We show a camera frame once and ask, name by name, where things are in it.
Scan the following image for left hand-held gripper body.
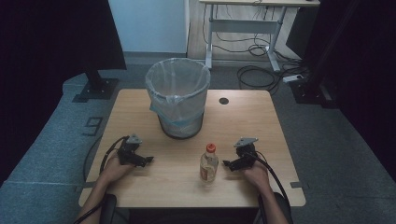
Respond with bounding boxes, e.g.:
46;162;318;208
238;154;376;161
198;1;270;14
117;133;145;168

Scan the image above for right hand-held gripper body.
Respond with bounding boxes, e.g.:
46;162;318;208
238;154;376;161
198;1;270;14
233;136;260;171

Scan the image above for clear bottle with orange cap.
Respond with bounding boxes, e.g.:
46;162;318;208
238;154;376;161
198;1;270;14
199;143;219;185

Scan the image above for person's right hand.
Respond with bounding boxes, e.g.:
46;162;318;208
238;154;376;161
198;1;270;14
242;160;273;193

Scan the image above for person's left hand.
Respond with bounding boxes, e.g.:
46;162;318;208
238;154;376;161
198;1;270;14
100;153;135;185

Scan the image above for black mesh trash can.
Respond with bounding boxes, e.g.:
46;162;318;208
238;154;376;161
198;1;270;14
156;111;205;140

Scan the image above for grey tape strip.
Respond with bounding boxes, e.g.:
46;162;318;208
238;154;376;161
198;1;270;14
74;181;97;193
290;180;310;189

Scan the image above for clear plastic trash bag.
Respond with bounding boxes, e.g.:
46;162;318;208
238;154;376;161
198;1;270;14
144;57;212;129

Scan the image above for black stand base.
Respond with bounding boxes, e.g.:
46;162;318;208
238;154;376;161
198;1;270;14
289;77;339;109

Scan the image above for white power strip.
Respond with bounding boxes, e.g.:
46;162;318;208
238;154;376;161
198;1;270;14
282;74;304;84

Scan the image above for black curtain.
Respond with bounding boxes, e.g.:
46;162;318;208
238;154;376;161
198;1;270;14
285;0;396;185
0;0;128;188

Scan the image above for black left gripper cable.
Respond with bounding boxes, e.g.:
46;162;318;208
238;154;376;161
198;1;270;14
72;135;131;224

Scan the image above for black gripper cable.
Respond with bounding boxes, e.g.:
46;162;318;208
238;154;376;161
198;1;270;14
247;150;291;217
72;135;131;224

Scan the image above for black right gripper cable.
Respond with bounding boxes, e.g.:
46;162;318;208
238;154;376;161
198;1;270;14
247;150;291;217

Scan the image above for black stand with base plate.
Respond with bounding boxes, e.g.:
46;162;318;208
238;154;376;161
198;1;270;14
71;0;128;104

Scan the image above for black floor cables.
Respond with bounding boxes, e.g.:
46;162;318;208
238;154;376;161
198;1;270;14
202;4;312;96

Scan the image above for white frame desk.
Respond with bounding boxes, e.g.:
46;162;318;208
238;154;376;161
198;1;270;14
198;0;321;73

